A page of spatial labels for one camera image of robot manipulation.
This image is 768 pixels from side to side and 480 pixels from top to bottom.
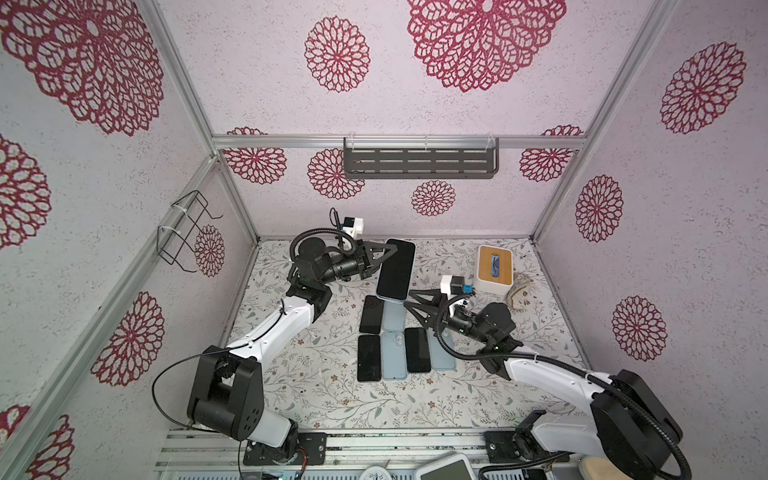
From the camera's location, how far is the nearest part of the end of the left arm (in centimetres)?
65

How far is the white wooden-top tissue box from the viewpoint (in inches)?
40.5

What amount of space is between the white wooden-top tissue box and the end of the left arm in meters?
0.48
